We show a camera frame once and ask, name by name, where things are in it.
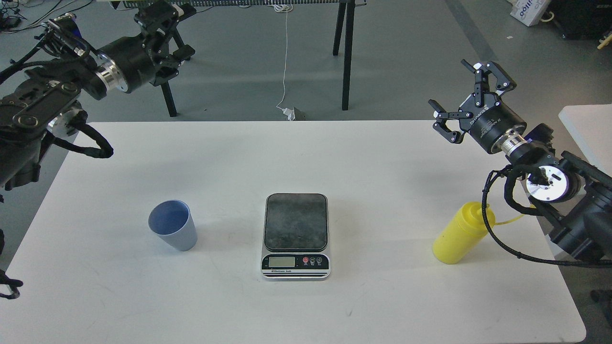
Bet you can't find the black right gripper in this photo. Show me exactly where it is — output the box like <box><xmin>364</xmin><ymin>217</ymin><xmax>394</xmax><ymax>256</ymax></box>
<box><xmin>428</xmin><ymin>59</ymin><xmax>526</xmax><ymax>154</ymax></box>

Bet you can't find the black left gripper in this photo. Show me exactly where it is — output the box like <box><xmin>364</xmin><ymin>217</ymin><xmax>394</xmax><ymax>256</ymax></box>
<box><xmin>98</xmin><ymin>0</ymin><xmax>196</xmax><ymax>94</ymax></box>

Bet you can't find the yellow squeeze bottle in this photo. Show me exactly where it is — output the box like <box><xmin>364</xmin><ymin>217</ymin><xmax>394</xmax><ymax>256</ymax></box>
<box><xmin>431</xmin><ymin>201</ymin><xmax>524</xmax><ymax>264</ymax></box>

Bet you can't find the blue ribbed plastic cup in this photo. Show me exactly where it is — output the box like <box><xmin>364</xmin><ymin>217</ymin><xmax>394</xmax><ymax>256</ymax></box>
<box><xmin>147</xmin><ymin>200</ymin><xmax>197</xmax><ymax>252</ymax></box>

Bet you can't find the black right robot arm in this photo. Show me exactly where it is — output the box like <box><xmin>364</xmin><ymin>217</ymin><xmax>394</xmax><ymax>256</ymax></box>
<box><xmin>428</xmin><ymin>60</ymin><xmax>612</xmax><ymax>269</ymax></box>

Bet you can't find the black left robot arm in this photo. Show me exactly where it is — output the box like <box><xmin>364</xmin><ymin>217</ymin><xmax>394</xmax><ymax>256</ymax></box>
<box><xmin>0</xmin><ymin>0</ymin><xmax>197</xmax><ymax>191</ymax></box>

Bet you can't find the digital kitchen scale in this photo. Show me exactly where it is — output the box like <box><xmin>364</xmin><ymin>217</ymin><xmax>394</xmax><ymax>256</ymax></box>
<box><xmin>260</xmin><ymin>193</ymin><xmax>331</xmax><ymax>281</ymax></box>

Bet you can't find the white cardboard box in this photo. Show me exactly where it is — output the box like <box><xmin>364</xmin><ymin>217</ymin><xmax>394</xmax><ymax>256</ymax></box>
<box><xmin>508</xmin><ymin>0</ymin><xmax>555</xmax><ymax>27</ymax></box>

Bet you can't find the white side table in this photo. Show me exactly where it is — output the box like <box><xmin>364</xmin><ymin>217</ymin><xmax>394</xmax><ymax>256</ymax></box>
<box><xmin>559</xmin><ymin>104</ymin><xmax>612</xmax><ymax>175</ymax></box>

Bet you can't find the black legged background table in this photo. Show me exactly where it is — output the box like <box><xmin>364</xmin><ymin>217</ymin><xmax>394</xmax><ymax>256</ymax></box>
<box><xmin>170</xmin><ymin>4</ymin><xmax>366</xmax><ymax>121</ymax></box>

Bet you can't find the white power adapter on floor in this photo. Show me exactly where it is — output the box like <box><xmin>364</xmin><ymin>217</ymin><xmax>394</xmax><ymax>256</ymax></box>
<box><xmin>282</xmin><ymin>107</ymin><xmax>307</xmax><ymax>121</ymax></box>

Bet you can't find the white hanging cable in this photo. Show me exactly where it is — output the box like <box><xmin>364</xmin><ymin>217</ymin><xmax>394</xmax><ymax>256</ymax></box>
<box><xmin>275</xmin><ymin>4</ymin><xmax>293</xmax><ymax>113</ymax></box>

